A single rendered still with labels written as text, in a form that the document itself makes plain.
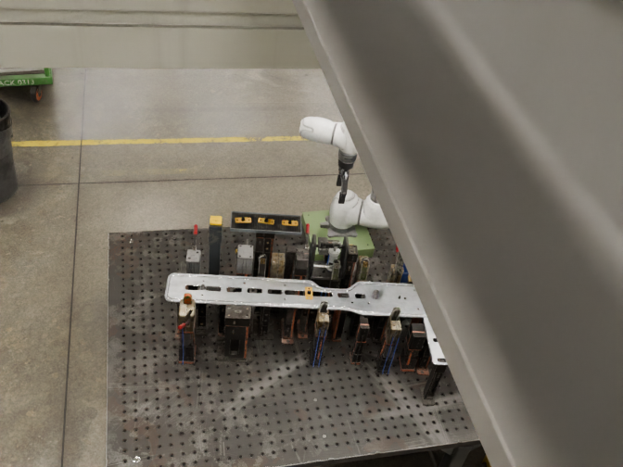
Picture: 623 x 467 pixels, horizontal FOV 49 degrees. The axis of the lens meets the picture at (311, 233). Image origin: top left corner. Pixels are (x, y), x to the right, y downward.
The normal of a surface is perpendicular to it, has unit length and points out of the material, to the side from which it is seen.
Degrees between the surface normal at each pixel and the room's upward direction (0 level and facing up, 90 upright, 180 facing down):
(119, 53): 90
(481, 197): 0
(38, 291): 0
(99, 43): 90
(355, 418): 0
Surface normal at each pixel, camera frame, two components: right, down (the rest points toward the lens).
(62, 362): 0.12, -0.73
